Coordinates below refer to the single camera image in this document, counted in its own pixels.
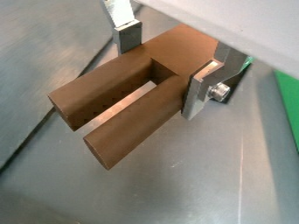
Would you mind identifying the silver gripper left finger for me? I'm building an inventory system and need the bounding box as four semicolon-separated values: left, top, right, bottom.
99;0;143;54

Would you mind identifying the brown square-circle object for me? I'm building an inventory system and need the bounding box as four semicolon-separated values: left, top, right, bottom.
48;24;219;169

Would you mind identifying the green foam shape fixture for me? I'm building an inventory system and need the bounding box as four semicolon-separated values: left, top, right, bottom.
240;55;299;154

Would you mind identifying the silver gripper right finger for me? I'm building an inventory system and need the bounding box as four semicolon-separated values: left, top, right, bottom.
181;42;250;120

